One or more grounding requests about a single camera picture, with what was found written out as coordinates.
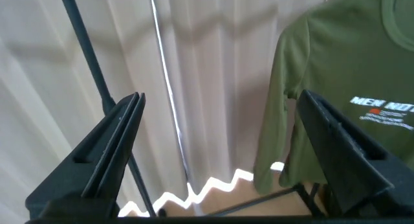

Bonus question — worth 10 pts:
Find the green printed shirt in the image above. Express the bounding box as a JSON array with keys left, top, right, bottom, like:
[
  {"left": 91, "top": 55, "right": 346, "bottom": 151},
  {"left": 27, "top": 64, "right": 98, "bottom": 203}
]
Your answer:
[{"left": 253, "top": 0, "right": 414, "bottom": 196}]

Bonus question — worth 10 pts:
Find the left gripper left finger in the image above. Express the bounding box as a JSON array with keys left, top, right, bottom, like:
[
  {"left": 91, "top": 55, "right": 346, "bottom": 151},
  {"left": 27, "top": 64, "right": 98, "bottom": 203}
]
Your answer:
[{"left": 25, "top": 92, "right": 147, "bottom": 219}]

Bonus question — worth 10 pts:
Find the black clothes rack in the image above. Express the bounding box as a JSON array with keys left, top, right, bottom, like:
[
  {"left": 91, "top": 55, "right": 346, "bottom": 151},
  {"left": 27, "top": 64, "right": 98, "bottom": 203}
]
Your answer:
[{"left": 56, "top": 0, "right": 332, "bottom": 218}]

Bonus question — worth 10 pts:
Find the beige curtain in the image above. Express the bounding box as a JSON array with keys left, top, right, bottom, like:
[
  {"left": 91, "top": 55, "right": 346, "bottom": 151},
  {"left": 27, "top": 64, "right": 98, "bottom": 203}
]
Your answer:
[{"left": 0, "top": 0, "right": 350, "bottom": 215}]

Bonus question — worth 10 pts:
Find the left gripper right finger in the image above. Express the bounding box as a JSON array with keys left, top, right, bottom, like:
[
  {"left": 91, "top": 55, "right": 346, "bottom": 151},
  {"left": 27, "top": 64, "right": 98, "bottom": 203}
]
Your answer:
[{"left": 296, "top": 88, "right": 414, "bottom": 217}]

